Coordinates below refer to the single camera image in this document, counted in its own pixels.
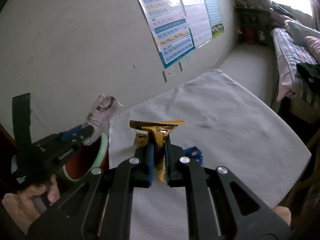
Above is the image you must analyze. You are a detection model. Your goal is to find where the gold foil wrapper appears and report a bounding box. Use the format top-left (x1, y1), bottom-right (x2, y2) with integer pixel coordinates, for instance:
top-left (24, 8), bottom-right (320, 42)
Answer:
top-left (129, 120), bottom-right (185, 182)

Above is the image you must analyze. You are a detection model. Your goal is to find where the white patterned paper wrapper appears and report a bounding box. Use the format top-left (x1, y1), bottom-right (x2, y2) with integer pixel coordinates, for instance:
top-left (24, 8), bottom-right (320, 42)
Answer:
top-left (82, 94), bottom-right (123, 146)

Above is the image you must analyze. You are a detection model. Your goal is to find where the green rimmed red trash bin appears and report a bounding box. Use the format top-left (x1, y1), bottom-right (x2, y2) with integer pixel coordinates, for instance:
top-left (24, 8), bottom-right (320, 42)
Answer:
top-left (57, 133), bottom-right (108, 182)

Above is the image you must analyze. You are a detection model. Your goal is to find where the person's left hand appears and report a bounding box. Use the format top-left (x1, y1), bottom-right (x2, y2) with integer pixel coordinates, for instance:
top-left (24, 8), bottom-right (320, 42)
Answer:
top-left (2, 174), bottom-right (60, 235)

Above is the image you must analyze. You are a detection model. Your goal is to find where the small blue wrapper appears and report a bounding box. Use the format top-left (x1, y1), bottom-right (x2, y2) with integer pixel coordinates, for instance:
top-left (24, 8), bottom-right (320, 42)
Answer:
top-left (183, 146), bottom-right (204, 165)

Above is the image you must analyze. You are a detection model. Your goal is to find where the white table cloth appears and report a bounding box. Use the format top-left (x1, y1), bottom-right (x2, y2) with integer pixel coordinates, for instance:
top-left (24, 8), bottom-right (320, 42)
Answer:
top-left (101, 69), bottom-right (311, 239)

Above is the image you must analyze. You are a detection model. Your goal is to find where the bed with plaid sheet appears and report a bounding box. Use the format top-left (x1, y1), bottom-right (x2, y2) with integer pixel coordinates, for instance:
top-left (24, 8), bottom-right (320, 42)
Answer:
top-left (269, 4), bottom-right (320, 108)

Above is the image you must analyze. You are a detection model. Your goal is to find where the black garment on bed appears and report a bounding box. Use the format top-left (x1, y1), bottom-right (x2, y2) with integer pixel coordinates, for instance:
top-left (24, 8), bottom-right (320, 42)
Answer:
top-left (296, 62), bottom-right (319, 96)

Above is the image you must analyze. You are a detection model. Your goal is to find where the dark bedside cabinet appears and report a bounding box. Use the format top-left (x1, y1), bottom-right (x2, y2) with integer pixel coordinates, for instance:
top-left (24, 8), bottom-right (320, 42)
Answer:
top-left (234, 0), bottom-right (273, 47)

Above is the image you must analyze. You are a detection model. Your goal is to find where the pink floral pillow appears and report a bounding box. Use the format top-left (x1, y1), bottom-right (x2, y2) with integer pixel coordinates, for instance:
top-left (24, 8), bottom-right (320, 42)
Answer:
top-left (304, 36), bottom-right (320, 63)

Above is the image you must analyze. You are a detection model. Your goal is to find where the green bordered wall poster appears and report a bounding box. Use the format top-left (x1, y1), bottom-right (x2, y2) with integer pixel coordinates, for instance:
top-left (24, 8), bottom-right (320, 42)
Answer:
top-left (204, 0), bottom-right (224, 38)

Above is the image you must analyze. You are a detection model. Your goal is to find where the white chart wall poster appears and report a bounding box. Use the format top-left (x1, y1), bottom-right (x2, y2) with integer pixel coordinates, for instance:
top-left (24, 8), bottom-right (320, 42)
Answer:
top-left (181, 0), bottom-right (212, 48)

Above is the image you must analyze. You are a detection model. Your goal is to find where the blue pinyin wall poster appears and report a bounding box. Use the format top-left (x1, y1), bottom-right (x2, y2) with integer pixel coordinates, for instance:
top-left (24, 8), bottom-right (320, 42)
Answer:
top-left (139, 0), bottom-right (195, 68)

